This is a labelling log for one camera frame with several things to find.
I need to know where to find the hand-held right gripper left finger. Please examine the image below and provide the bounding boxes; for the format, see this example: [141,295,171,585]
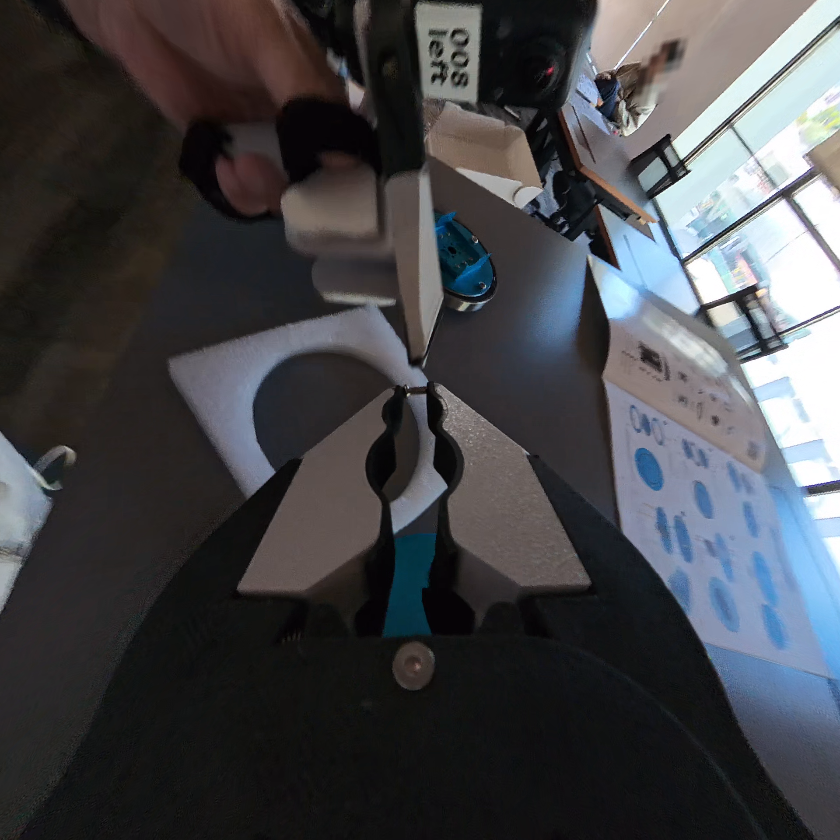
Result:
[236,386,406,634]

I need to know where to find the white bag with handle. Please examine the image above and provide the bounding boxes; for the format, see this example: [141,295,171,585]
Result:
[0,430,78,613]

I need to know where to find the wood-edged table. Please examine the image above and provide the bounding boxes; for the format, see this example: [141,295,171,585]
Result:
[558,79,660,270]

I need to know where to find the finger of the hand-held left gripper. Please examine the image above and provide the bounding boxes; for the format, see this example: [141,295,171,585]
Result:
[282,161,448,367]

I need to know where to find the instruction sheet blue diagrams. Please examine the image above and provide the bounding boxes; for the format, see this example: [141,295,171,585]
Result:
[604,381,836,680]

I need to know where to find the assembly instruction booklet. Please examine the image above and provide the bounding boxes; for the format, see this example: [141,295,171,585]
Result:
[602,303,769,475]

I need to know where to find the black office chair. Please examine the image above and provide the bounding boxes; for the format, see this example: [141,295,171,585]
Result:
[528,112,601,247]

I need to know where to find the white foam frame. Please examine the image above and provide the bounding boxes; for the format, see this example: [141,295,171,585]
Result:
[167,305,447,536]

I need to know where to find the open cardboard box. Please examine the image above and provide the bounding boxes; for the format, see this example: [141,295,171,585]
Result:
[425,104,546,206]

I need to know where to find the person's left forearm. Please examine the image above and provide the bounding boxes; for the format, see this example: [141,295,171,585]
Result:
[62,0,349,132]

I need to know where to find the black metal frame stand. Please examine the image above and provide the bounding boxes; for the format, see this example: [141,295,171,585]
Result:
[699,283,788,361]
[630,134,691,199]

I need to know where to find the blue round metal plate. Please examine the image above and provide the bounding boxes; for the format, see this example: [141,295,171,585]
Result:
[384,535,437,637]

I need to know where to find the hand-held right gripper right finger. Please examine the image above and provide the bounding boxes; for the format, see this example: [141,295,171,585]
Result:
[423,382,592,636]

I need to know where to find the person's left hand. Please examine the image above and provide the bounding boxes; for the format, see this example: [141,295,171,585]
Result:
[213,152,293,217]

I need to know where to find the large glass window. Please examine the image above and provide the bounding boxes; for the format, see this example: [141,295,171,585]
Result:
[656,0,840,500]

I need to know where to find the dark grey desk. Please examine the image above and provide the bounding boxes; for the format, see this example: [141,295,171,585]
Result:
[0,157,840,840]

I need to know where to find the blue round bearing base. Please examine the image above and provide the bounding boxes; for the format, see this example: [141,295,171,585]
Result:
[433,209,500,315]

